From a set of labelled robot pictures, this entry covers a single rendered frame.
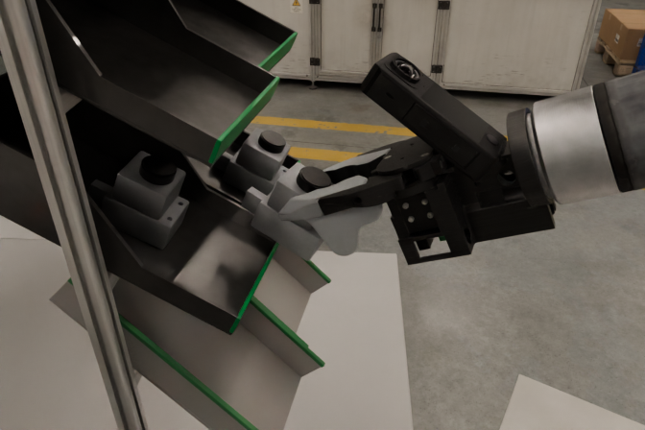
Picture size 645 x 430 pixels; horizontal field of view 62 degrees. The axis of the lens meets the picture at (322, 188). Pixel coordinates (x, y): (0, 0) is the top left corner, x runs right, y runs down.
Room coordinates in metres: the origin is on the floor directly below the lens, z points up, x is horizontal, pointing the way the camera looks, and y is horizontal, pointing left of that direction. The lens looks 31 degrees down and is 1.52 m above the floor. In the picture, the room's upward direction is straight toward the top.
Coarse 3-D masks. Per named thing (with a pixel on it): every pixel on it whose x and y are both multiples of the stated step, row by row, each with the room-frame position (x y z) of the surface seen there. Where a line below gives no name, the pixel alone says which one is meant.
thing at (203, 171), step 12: (240, 144) 0.61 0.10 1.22; (288, 156) 0.60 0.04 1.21; (204, 168) 0.54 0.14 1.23; (216, 168) 0.55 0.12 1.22; (288, 168) 0.60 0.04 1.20; (204, 180) 0.52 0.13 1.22; (216, 180) 0.52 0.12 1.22; (228, 192) 0.51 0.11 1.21; (240, 192) 0.52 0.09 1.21; (240, 204) 0.48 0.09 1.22
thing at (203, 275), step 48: (0, 96) 0.44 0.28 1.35; (0, 144) 0.36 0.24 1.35; (96, 144) 0.49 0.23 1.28; (144, 144) 0.48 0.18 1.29; (0, 192) 0.37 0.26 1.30; (192, 192) 0.47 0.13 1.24; (192, 240) 0.41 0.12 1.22; (240, 240) 0.43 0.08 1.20; (144, 288) 0.34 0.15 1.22; (192, 288) 0.35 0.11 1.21; (240, 288) 0.37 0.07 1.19
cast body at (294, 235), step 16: (288, 176) 0.41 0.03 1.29; (304, 176) 0.40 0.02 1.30; (320, 176) 0.41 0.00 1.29; (256, 192) 0.43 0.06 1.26; (272, 192) 0.40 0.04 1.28; (288, 192) 0.39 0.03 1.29; (304, 192) 0.39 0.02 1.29; (256, 208) 0.42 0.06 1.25; (272, 208) 0.40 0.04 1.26; (256, 224) 0.40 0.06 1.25; (272, 224) 0.39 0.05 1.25; (288, 224) 0.39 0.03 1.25; (304, 224) 0.38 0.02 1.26; (288, 240) 0.39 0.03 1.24; (304, 240) 0.38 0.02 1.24; (320, 240) 0.38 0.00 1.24; (304, 256) 0.38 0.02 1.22
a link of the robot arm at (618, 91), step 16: (624, 80) 0.33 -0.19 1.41; (640, 80) 0.32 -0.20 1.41; (608, 96) 0.32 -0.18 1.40; (624, 96) 0.31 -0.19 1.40; (640, 96) 0.30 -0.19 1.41; (608, 112) 0.31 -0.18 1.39; (624, 112) 0.30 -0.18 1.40; (640, 112) 0.30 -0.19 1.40; (608, 128) 0.30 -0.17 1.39; (624, 128) 0.30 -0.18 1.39; (640, 128) 0.29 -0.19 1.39; (608, 144) 0.30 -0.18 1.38; (624, 144) 0.29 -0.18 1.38; (640, 144) 0.29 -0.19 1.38; (624, 160) 0.29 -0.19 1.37; (640, 160) 0.29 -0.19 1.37; (624, 176) 0.29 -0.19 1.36; (640, 176) 0.29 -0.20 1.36
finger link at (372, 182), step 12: (372, 180) 0.35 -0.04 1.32; (384, 180) 0.34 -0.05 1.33; (396, 180) 0.33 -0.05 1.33; (348, 192) 0.34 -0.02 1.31; (360, 192) 0.34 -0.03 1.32; (372, 192) 0.34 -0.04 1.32; (384, 192) 0.33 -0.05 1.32; (324, 204) 0.35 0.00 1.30; (336, 204) 0.35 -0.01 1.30; (348, 204) 0.34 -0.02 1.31; (360, 204) 0.34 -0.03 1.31; (372, 204) 0.33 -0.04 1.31
